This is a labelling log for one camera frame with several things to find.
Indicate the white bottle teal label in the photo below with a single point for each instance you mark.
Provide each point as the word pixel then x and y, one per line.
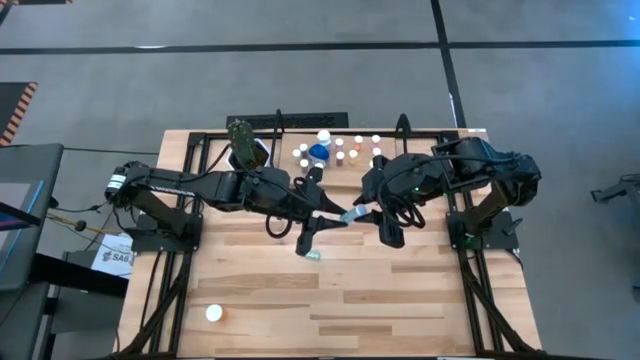
pixel 324 135

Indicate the white printed paper sheet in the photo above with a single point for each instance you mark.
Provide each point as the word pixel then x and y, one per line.
pixel 112 260

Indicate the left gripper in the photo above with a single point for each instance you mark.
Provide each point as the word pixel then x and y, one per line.
pixel 302 195

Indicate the wooden shelf black metal frame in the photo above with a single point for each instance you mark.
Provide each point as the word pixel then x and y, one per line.
pixel 350 175

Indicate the grey cabinet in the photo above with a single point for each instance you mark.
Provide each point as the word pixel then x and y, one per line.
pixel 30 165

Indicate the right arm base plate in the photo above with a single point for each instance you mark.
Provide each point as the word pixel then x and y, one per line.
pixel 505 235

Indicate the black table frame rails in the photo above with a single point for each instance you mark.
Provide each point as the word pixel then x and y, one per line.
pixel 215 135

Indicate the small vial white cap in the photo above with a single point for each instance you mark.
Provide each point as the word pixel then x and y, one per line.
pixel 303 147

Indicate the green cactus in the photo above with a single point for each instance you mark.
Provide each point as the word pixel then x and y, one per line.
pixel 242 142

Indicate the small teal vial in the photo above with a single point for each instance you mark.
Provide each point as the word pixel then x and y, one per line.
pixel 296 153

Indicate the white round cap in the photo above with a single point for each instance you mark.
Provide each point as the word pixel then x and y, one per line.
pixel 214 313

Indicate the dark red vial white cap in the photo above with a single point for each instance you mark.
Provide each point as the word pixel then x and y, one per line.
pixel 340 159

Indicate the orange vial white cap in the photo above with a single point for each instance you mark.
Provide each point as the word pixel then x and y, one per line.
pixel 358 140

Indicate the blue lid jar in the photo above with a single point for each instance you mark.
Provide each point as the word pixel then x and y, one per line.
pixel 318 152

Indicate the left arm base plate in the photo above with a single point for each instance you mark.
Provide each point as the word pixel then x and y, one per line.
pixel 150 242

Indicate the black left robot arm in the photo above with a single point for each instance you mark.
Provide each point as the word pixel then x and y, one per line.
pixel 210 187

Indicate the teal vial pink contents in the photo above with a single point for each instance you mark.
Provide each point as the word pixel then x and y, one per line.
pixel 304 165

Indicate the green vial white cap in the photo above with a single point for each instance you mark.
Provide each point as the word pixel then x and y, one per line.
pixel 314 256

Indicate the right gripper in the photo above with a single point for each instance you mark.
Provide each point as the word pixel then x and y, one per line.
pixel 400 177

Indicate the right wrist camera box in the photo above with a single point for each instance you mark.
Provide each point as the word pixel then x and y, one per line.
pixel 392 235

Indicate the pink vial white cap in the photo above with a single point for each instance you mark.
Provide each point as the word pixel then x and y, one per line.
pixel 339 144
pixel 375 140

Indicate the black floor stand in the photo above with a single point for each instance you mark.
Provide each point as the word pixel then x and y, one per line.
pixel 622 189

